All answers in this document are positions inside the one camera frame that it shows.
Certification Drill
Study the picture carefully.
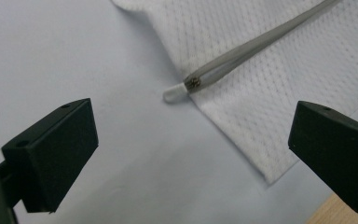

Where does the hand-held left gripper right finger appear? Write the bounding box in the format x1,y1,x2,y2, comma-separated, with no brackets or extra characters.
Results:
287,100,358,215

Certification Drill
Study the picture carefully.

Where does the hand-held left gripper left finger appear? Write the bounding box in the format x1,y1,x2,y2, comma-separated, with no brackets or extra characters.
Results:
1,97,100,215

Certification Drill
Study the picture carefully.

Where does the white mesh laundry bag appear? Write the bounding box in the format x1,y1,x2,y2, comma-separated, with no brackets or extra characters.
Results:
111,0,358,186

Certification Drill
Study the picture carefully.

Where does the wooden table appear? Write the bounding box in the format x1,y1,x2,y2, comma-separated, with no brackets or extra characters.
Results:
304,192,358,224

